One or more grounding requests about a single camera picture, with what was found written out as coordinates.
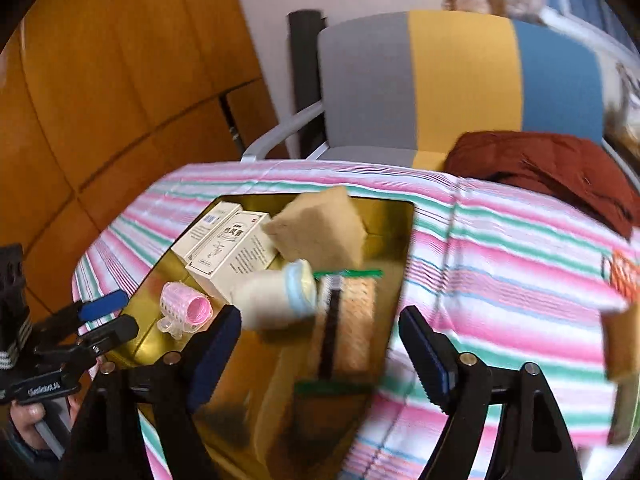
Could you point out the person's left forearm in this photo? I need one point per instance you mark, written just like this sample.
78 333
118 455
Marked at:
27 466

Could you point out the black rolled mat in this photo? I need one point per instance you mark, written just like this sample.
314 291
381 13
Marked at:
305 70

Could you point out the cream box blue label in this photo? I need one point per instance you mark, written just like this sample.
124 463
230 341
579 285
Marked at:
205 232

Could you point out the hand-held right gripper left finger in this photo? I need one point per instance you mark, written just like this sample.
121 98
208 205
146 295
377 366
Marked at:
215 355

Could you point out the wooden wardrobe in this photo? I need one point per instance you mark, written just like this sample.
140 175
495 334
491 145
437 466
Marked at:
125 60

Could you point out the red-brown jacket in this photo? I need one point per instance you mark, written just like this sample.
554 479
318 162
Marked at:
550 165

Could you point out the gold metal tin container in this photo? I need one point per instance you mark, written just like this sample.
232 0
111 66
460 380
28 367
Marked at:
260 370

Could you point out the grey yellow blue chair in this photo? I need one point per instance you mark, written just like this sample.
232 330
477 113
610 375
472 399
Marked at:
450 85

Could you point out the cream box with drawn label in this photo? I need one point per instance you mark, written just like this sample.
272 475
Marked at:
230 255

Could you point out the green-edged snack bar packet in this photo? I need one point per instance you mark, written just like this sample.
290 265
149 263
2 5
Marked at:
350 325

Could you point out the yellow sponge block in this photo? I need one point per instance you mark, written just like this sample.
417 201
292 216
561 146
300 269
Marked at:
620 345
320 230

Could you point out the pink hair roller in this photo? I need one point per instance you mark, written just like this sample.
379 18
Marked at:
182 307

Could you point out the orange plastic basket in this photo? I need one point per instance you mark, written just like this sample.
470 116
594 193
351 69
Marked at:
625 275

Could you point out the striped pink green tablecloth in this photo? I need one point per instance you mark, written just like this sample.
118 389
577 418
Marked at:
500 285

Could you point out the window with bars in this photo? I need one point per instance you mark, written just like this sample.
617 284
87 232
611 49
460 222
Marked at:
585 0

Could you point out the person's left hand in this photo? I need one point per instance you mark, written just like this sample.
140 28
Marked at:
27 415

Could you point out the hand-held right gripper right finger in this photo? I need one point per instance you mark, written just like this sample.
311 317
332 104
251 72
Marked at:
425 355

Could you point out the dark thin pole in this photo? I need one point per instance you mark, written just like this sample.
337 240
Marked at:
231 120

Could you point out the white plastic bottle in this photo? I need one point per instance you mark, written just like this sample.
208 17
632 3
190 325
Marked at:
270 300

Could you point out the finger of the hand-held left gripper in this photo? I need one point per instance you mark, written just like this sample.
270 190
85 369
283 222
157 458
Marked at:
120 330
102 305

